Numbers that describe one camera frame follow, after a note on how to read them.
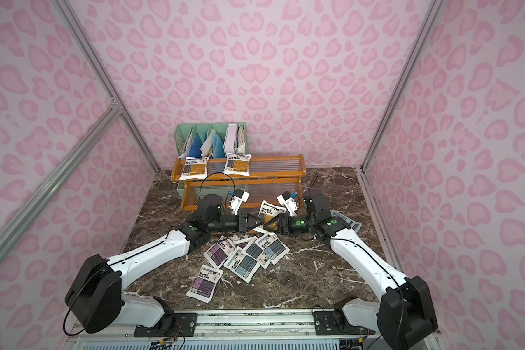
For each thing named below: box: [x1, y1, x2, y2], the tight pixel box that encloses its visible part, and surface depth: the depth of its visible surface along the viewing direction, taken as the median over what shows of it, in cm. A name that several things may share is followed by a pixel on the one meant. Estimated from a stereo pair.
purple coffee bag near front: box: [185, 264, 224, 304], surface depth 83 cm
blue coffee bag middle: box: [241, 236, 271, 270], surface depth 90 cm
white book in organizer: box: [223, 123, 238, 156], surface depth 98 cm
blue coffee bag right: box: [254, 232, 291, 265], surface depth 91 cm
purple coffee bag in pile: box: [202, 234, 237, 270], surface depth 90 cm
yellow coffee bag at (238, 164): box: [223, 152, 253, 176], surface depth 81 cm
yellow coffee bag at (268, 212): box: [255, 199, 287, 232], surface depth 76 cm
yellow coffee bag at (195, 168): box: [179, 156, 210, 181], surface depth 80 cm
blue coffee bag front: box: [223, 246, 262, 284], surface depth 87 cm
